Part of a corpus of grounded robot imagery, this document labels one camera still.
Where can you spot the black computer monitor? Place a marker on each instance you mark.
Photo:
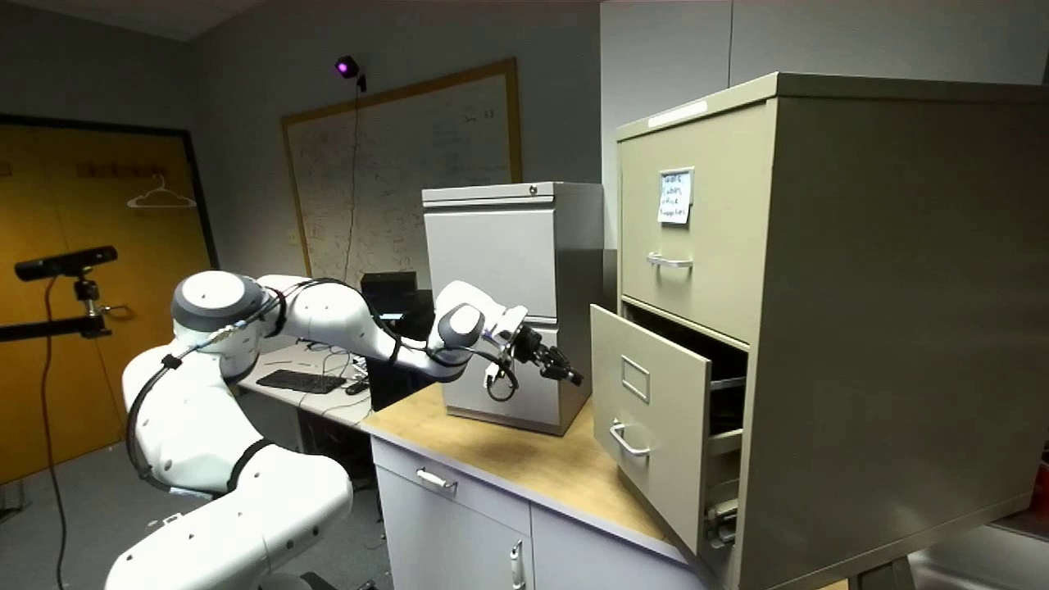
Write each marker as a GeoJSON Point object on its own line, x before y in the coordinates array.
{"type": "Point", "coordinates": [390, 300]}

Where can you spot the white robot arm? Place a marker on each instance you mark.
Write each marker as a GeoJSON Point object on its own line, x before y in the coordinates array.
{"type": "Point", "coordinates": [218, 437]}

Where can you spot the beige drawer with label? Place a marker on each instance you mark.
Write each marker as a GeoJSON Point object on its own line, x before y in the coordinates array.
{"type": "Point", "coordinates": [710, 272]}

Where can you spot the black stereo camera bar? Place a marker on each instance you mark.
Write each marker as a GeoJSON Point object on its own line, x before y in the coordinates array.
{"type": "Point", "coordinates": [65, 264]}

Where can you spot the black computer mouse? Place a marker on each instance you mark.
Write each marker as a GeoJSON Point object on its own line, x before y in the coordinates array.
{"type": "Point", "coordinates": [356, 389]}

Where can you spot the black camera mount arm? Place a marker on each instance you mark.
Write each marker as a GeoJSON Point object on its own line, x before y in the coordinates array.
{"type": "Point", "coordinates": [65, 326]}

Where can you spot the wall camera with purple light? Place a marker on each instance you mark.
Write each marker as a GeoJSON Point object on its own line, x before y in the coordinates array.
{"type": "Point", "coordinates": [348, 69]}

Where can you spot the beige filing cabinet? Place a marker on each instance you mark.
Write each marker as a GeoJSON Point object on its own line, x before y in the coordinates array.
{"type": "Point", "coordinates": [895, 328]}

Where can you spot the white cabinet with wooden top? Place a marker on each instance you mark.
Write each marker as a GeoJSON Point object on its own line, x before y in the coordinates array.
{"type": "Point", "coordinates": [471, 513]}

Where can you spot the grey filing cabinet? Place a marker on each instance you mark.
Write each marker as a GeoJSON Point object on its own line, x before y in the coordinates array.
{"type": "Point", "coordinates": [492, 264]}

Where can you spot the beige drawer without label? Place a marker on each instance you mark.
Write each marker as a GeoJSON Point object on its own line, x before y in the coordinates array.
{"type": "Point", "coordinates": [643, 414]}

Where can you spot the wood framed whiteboard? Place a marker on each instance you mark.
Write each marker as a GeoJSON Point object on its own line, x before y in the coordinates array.
{"type": "Point", "coordinates": [403, 175]}

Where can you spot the black keyboard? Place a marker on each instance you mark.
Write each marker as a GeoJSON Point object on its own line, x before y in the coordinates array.
{"type": "Point", "coordinates": [299, 382]}

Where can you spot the white label card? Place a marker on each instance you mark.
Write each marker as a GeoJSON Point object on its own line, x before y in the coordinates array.
{"type": "Point", "coordinates": [676, 197]}

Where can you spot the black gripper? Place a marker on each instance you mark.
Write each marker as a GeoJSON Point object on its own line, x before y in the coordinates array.
{"type": "Point", "coordinates": [530, 344]}

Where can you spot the white desk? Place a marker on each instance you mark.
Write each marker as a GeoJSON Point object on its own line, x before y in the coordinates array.
{"type": "Point", "coordinates": [327, 407]}

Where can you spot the orange door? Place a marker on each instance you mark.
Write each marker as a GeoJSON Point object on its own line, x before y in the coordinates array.
{"type": "Point", "coordinates": [100, 360]}

